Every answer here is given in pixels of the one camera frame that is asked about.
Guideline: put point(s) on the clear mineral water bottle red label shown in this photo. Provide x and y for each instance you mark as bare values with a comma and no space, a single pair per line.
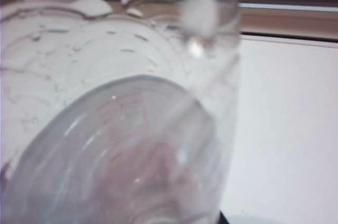
118,129

